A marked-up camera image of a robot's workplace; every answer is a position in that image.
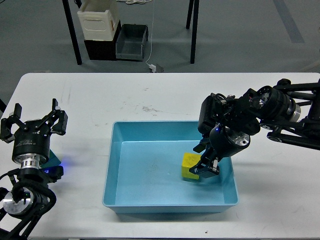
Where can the black table leg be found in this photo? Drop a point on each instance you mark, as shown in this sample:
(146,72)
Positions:
(72,32)
(192,21)

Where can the white power adapter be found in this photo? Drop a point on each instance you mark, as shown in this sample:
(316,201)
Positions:
(152,68)

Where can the grey plastic bin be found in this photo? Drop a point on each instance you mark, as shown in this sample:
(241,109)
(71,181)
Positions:
(131,42)

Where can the white plastic crate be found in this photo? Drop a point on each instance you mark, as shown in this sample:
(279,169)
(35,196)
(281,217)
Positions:
(99,19)

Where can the black table leg right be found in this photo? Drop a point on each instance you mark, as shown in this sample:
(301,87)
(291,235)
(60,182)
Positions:
(192,21)

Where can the yellow block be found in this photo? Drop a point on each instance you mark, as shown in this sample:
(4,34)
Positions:
(188,161)

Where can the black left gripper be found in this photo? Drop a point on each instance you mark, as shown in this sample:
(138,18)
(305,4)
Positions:
(33,136)

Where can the green block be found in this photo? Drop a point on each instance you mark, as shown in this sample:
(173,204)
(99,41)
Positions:
(52,161)

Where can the black table leg left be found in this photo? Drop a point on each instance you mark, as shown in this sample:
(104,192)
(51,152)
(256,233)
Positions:
(72,32)

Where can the black box under crate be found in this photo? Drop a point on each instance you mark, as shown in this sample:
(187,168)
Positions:
(103,50)

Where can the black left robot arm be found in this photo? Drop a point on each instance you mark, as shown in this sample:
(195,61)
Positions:
(30,197)

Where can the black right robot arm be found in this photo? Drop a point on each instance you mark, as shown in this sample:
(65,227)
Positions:
(291,113)

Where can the blue plastic center box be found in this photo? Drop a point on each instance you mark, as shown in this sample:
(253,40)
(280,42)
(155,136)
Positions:
(144,173)

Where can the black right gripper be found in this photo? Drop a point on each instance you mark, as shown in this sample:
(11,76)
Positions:
(224,142)

